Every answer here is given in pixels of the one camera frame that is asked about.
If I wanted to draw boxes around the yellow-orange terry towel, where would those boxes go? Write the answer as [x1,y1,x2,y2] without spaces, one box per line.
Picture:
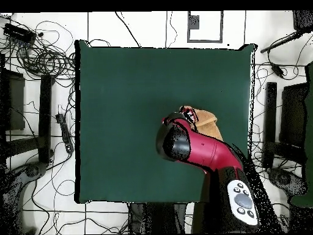
[179,105,224,142]

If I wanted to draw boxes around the dark flat panel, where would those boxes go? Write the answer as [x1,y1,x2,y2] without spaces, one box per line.
[279,82,308,149]
[0,69,26,132]

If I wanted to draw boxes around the dark green tablecloth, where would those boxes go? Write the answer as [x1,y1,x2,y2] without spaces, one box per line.
[74,39,257,204]

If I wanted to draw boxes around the black stand leg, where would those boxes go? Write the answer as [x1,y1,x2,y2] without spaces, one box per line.
[262,81,278,169]
[37,73,53,164]

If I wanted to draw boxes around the black power adapter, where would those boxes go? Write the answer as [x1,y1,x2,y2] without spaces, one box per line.
[270,62,285,79]

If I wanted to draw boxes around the black power strip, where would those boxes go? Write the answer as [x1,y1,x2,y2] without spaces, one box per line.
[55,113,75,154]

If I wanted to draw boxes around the grey chair base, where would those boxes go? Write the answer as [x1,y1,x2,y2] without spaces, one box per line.
[0,161,48,235]
[267,166,308,198]

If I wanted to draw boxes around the black tripod rod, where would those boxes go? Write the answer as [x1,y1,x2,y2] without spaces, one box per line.
[259,30,305,54]

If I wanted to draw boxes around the dark green fabric object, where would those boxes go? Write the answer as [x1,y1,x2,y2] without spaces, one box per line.
[290,59,313,209]

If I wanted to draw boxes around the black speckled box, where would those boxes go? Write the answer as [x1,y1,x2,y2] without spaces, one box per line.
[292,10,313,32]

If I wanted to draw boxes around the black electronics box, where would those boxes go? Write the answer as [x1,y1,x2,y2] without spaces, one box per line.
[3,22,37,45]

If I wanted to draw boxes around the grey rectangular frame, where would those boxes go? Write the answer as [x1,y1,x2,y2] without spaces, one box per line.
[186,10,224,44]

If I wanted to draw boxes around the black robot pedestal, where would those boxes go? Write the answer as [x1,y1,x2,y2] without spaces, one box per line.
[128,202,194,235]

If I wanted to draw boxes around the tangled black cables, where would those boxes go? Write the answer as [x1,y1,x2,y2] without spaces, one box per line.
[0,14,76,81]

